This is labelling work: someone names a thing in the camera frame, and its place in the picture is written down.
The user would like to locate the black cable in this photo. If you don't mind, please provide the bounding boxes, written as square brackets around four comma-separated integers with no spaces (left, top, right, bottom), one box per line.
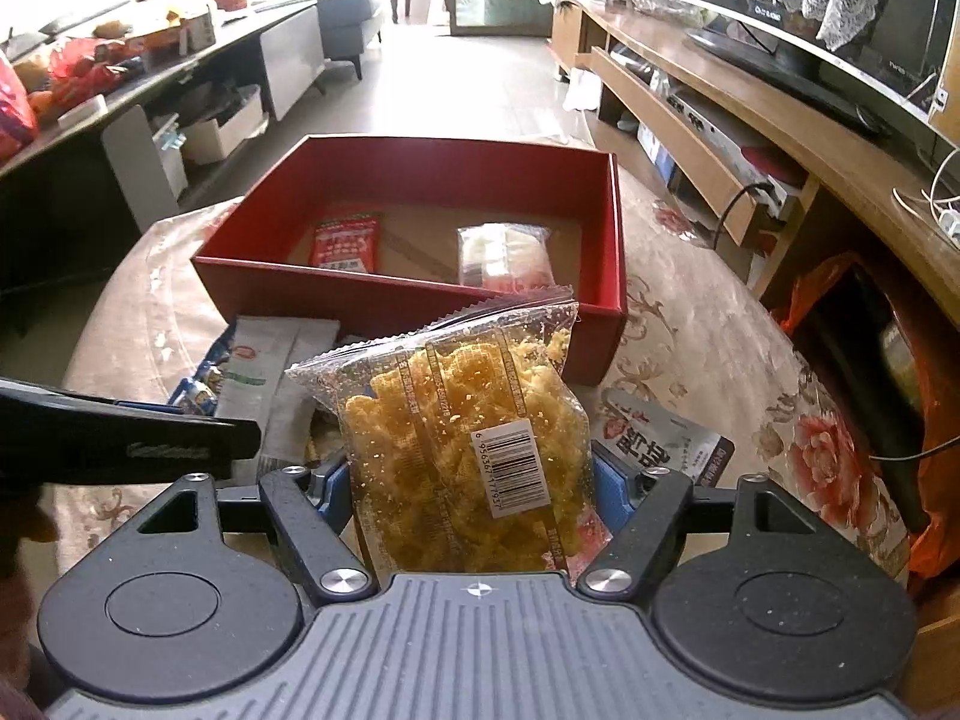
[711,178,782,250]

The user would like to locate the wooden television cabinet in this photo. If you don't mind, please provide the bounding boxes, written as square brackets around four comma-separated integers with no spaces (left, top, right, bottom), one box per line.
[550,0,960,428]

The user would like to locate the clear bag of yellow snack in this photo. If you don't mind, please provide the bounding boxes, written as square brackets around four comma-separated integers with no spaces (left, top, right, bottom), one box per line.
[285,285,612,577]

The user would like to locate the white cables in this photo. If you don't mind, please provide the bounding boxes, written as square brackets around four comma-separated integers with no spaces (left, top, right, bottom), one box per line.
[891,161,960,245]

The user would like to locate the red cardboard box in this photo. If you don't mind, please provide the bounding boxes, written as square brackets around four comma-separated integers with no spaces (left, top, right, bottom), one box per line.
[191,135,629,389]

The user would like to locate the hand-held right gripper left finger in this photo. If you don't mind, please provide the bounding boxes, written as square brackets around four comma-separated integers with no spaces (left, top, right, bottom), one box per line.
[139,459,377,602]

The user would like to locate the black television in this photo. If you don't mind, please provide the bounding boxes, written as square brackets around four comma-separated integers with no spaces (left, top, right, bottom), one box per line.
[670,0,960,162]

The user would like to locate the grey packet with red print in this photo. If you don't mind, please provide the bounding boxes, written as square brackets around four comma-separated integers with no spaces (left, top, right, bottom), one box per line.
[596,388,736,488]

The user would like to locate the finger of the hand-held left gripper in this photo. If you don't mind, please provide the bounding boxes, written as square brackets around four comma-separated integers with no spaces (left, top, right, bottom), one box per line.
[0,377,262,486]

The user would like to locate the grey sofa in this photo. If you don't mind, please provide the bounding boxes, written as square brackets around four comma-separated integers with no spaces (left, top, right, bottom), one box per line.
[315,0,387,81]

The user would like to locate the white power strip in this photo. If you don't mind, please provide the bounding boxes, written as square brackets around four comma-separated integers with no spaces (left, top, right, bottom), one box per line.
[748,178,790,217]

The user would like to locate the small cardboard box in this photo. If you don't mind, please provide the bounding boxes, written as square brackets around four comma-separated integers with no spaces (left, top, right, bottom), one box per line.
[124,2,218,55]

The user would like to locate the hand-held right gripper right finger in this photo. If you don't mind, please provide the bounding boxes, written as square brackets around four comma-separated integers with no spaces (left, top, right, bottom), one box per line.
[574,451,827,602]

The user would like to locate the white set-top box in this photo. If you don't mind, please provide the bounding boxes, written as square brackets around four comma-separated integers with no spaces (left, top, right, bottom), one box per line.
[658,85,760,160]

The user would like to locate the red plastic bag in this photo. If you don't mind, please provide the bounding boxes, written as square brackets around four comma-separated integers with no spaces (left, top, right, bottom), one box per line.
[46,36,145,112]

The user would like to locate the red snack packet green stripe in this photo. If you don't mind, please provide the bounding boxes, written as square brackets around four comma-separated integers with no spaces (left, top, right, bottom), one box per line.
[309,211,382,272]

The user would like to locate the white storage box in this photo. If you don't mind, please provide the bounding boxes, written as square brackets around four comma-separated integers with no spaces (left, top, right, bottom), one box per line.
[180,86,269,166]

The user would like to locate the orange plastic bag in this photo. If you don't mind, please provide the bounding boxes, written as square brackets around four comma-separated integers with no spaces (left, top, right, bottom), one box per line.
[772,253,960,580]

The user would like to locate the dark coffee table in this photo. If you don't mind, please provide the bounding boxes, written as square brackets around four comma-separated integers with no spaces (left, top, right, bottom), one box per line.
[0,0,329,335]

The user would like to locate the clear white snack packet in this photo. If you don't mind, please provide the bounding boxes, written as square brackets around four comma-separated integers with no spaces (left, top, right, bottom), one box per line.
[456,222,557,292]

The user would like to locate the white grey snack packet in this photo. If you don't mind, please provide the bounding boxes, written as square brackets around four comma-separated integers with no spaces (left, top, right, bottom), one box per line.
[259,382,320,470]
[216,315,340,421]

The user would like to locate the blue snack packet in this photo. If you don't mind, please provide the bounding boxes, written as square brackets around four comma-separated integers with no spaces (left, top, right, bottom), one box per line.
[169,337,233,415]

